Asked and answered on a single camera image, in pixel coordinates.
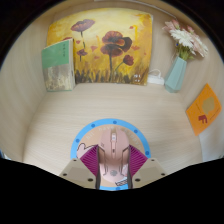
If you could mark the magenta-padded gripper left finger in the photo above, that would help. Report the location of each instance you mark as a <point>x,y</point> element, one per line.
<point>78,171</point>

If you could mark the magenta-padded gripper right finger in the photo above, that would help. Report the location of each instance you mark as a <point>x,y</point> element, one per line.
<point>150,171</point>

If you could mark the pink computer mouse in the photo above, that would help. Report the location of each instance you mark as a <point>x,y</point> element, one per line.
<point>113,150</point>

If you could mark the round cartoon mouse pad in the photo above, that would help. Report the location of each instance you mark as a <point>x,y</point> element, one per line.
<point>83,133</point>

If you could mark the orange book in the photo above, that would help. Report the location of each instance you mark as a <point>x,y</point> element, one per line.
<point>203,110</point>

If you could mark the small white box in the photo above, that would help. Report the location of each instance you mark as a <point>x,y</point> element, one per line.
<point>156,79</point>

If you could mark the pale teal vase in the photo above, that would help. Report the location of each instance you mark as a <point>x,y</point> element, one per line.
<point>175,76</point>

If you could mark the green book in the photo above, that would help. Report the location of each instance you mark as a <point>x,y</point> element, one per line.
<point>58,65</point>

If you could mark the yellow poppy painting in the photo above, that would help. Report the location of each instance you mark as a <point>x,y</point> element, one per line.
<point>110,46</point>

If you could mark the pink and white flower bouquet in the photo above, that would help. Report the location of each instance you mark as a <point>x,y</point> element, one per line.
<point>186,38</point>

